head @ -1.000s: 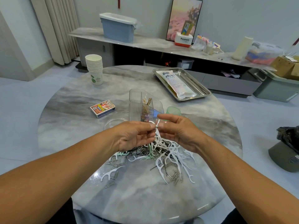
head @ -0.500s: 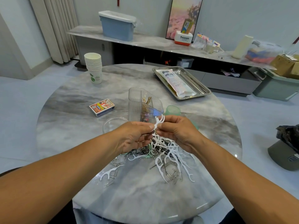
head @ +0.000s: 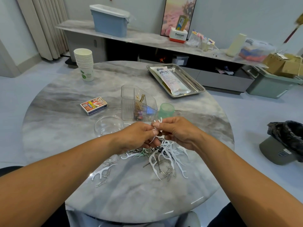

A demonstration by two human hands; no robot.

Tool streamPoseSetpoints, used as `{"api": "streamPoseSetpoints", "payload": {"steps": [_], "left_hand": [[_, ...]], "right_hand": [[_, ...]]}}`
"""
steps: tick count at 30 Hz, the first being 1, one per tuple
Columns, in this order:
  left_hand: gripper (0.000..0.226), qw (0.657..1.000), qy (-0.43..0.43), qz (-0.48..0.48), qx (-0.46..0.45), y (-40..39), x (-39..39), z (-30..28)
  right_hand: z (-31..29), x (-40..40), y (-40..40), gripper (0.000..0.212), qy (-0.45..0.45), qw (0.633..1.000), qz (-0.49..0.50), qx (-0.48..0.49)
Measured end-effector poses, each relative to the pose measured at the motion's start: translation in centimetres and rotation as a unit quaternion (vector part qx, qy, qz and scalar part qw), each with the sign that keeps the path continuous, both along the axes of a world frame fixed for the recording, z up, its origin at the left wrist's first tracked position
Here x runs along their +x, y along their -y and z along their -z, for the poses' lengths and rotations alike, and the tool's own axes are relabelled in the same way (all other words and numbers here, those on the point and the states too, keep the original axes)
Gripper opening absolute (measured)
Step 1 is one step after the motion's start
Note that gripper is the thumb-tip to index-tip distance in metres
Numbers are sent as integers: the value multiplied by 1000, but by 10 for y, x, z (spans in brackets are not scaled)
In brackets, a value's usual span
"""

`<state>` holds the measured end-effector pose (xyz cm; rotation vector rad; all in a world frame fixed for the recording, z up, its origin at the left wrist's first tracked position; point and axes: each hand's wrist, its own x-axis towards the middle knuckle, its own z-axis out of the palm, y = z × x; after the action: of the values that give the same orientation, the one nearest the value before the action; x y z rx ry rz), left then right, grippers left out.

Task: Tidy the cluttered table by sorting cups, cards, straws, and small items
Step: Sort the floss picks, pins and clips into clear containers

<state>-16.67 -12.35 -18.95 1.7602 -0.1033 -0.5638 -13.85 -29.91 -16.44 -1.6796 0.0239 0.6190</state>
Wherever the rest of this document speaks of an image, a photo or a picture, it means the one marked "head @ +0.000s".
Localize blue storage box white lid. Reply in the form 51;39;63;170
89;4;131;38

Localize metal tray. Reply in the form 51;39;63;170
146;64;206;98

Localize clear bag of snacks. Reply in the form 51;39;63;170
186;31;203;48

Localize person's right hand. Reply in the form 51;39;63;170
152;116;206;150

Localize framed pink picture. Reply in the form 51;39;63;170
160;0;198;37

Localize group of white paper cups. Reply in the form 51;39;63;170
73;48;94;82

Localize small colourful box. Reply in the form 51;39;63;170
175;15;189;31

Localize clear printed plastic bag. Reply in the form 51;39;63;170
154;67;191;96

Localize grey green storage bin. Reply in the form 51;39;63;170
244;66;303;99

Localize white and red small box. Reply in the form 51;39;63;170
169;27;189;44

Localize cardboard box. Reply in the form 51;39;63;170
263;53;303;78

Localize white box in cabinet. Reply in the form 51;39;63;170
172;55;190;67

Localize pile of floss picks and clips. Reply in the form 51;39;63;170
89;94;190;187

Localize translucent green plastic cup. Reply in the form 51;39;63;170
158;102;176;119

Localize cream paper roll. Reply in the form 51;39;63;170
226;33;248;58

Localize person's left forearm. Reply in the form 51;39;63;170
0;135;124;227

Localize person's left hand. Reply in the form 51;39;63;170
114;121;162;154

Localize person's right forearm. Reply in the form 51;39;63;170
196;135;303;227

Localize clear ribbed organizer box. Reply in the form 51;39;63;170
121;84;158;122

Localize beige curtain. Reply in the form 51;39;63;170
15;0;69;61

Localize trash bin with black bag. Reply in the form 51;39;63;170
259;120;303;166

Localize red gold string wall hanging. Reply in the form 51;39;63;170
284;13;303;44

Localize colourful matchbox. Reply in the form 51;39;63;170
80;96;108;116

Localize loose papers in cabinet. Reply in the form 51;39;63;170
215;66;237;75

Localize clear storage box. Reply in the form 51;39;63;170
239;38;276;63

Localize grey cabinet with marble top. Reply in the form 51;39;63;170
55;20;270;94

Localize clear round plastic bowl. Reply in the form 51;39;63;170
94;115;125;137

